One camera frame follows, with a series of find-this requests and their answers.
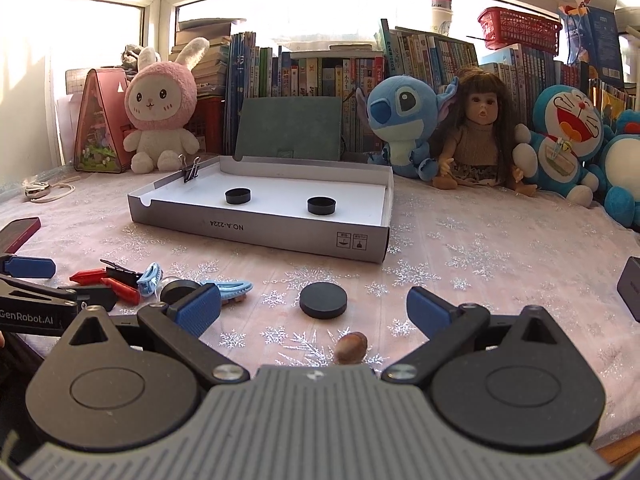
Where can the pink snowflake tablecloth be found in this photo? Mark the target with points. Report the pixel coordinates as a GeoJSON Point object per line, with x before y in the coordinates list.
{"type": "Point", "coordinates": [475, 260]}

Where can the blue alien plush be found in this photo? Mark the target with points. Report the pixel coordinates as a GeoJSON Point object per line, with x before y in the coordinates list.
{"type": "Point", "coordinates": [400, 115]}

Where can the white window frame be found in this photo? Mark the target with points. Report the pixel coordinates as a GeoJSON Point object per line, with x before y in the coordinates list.
{"type": "Point", "coordinates": [162, 0]}

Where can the dark blue carton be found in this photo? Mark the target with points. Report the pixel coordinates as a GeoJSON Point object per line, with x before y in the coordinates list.
{"type": "Point", "coordinates": [605, 40]}

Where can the red case smartphone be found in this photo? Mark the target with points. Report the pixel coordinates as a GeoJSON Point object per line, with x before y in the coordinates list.
{"type": "Point", "coordinates": [20, 232]}

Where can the pink bunny plush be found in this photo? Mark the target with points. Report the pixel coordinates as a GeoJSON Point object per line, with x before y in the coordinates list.
{"type": "Point", "coordinates": [160, 100]}

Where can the green felt board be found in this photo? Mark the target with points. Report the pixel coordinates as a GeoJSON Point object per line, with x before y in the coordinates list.
{"type": "Point", "coordinates": [285, 125]}

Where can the blue robot cat plush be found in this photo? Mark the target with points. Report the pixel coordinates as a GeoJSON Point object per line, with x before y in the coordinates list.
{"type": "Point", "coordinates": [565, 125]}

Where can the grid patterned board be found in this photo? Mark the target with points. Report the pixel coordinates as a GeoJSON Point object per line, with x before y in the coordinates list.
{"type": "Point", "coordinates": [75, 80]}

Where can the blue round plush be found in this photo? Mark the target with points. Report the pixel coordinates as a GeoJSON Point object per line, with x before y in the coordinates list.
{"type": "Point", "coordinates": [622, 175]}

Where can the long-haired doll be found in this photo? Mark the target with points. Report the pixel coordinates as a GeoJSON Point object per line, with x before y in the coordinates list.
{"type": "Point", "coordinates": [480, 110]}

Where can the black binder clip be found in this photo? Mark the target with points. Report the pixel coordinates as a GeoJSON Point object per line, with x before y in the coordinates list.
{"type": "Point", "coordinates": [122, 274]}
{"type": "Point", "coordinates": [190, 174]}

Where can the grey cardboard box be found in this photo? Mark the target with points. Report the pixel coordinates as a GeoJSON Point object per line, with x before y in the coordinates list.
{"type": "Point", "coordinates": [275, 232]}

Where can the black round cap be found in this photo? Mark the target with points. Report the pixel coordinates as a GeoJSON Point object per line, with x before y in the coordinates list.
{"type": "Point", "coordinates": [237, 196]}
{"type": "Point", "coordinates": [175, 291]}
{"type": "Point", "coordinates": [322, 301]}
{"type": "Point", "coordinates": [321, 206]}

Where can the blue gift bag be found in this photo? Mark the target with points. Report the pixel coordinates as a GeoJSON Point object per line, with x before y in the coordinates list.
{"type": "Point", "coordinates": [575, 35]}

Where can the pink triangular miniature house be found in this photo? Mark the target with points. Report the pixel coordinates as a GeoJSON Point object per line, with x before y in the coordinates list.
{"type": "Point", "coordinates": [100, 125]}

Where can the light blue hair clip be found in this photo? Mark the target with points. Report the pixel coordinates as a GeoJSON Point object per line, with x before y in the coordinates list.
{"type": "Point", "coordinates": [149, 280]}
{"type": "Point", "coordinates": [235, 287]}

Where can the row of upright books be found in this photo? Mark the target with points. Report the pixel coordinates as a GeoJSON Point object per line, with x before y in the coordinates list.
{"type": "Point", "coordinates": [300, 75]}

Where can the grey cloth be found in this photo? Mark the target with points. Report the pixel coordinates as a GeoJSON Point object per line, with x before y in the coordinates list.
{"type": "Point", "coordinates": [132, 56]}

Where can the black charger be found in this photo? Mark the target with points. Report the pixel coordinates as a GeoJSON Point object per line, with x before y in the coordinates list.
{"type": "Point", "coordinates": [631, 290]}

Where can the stack of flat books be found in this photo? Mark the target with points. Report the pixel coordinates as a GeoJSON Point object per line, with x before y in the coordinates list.
{"type": "Point", "coordinates": [210, 60]}

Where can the red plastic crate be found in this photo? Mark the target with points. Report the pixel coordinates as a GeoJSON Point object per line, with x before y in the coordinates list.
{"type": "Point", "coordinates": [207, 125]}

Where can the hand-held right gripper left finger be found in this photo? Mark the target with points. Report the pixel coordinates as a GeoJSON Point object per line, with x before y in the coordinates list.
{"type": "Point", "coordinates": [197, 310]}

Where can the white paper cup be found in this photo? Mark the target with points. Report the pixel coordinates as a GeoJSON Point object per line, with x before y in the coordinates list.
{"type": "Point", "coordinates": [441, 10]}

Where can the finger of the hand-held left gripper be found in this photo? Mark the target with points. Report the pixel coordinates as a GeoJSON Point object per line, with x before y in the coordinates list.
{"type": "Point", "coordinates": [95, 297]}
{"type": "Point", "coordinates": [30, 266]}

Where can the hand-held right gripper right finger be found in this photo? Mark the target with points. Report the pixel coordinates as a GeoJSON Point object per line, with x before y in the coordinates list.
{"type": "Point", "coordinates": [427, 310]}

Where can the red mesh basket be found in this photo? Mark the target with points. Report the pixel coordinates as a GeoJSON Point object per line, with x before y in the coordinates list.
{"type": "Point", "coordinates": [520, 27]}

